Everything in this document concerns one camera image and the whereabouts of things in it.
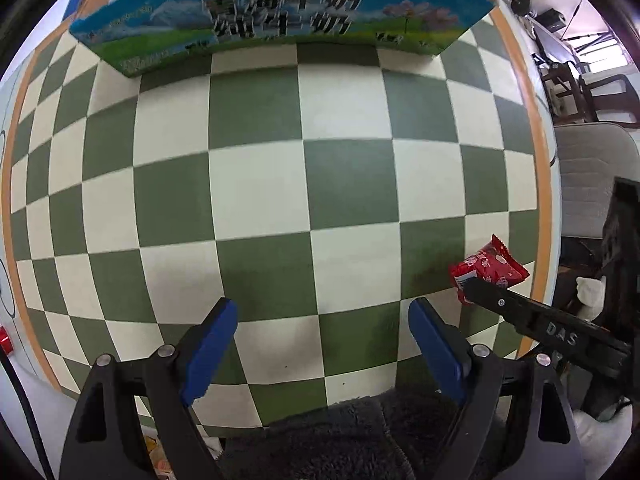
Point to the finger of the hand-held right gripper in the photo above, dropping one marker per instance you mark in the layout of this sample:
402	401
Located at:
540	322

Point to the cardboard box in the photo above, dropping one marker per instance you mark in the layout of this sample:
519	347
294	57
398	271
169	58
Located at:
280	15

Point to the red soda can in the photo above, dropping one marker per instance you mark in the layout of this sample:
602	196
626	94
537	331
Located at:
5	341

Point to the grey chair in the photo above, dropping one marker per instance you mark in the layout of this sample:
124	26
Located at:
585	175

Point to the grey fluffy cloth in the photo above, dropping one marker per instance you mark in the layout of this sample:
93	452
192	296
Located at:
325	440

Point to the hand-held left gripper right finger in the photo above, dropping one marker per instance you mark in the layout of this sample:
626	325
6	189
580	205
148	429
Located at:
437	350

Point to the green checkered table mat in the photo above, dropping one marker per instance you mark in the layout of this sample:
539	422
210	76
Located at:
260	175

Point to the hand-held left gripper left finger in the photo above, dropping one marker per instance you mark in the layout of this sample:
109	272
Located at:
212	355

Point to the black box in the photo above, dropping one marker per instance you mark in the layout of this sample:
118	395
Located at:
555	19

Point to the white cloth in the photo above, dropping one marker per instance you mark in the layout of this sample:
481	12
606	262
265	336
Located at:
605	445

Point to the person's right hand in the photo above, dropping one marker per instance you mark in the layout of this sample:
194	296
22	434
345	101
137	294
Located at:
591	297

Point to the red candy packet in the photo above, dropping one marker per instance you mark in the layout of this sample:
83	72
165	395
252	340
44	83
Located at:
492	265

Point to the dark wooden chair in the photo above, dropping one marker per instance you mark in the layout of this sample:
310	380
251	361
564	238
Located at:
595	95

